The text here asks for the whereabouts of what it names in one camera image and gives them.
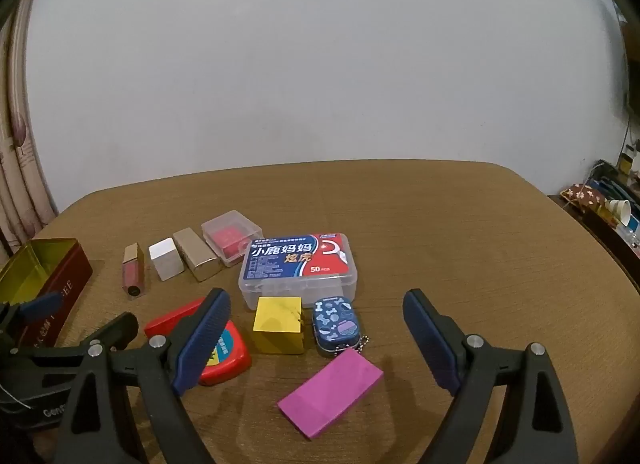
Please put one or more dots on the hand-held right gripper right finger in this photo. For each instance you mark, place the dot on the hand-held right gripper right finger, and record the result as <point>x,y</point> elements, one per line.
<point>431,344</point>

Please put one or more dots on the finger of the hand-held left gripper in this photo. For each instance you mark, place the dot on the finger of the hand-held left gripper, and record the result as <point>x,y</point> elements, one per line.
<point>117,331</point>
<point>42,304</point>

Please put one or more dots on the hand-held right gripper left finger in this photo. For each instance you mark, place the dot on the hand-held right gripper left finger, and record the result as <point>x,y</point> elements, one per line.
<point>200,339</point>

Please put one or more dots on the red metal tin box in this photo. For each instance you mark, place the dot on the red metal tin box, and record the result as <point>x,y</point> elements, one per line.
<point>70,279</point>

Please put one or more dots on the yellow cube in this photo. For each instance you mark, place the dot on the yellow cube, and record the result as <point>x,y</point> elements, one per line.
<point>277,326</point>

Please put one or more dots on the gold rectangular block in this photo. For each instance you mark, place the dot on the gold rectangular block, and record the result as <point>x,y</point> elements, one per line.
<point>197,254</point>

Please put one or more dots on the small blue patterned tin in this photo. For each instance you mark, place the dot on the small blue patterned tin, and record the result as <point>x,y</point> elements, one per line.
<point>337,326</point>

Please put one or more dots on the clear plastic box red insert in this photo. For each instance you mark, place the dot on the clear plastic box red insert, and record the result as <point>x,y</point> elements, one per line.
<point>232,239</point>

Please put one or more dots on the magenta rectangular block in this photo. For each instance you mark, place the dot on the magenta rectangular block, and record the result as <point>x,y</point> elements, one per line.
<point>330,396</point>

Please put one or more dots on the clear dental floss pick box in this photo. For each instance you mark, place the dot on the clear dental floss pick box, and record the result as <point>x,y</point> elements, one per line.
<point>300,269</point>

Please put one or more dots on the brown tablecloth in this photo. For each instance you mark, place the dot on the brown tablecloth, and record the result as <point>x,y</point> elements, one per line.
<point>450,244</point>

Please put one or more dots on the white radiator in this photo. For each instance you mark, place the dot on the white radiator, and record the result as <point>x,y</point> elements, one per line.
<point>20,169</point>

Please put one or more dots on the brown floral pouch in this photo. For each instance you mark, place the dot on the brown floral pouch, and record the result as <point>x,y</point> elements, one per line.
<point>582,193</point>

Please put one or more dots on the white paper cup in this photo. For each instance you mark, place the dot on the white paper cup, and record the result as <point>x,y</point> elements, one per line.
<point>619,210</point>

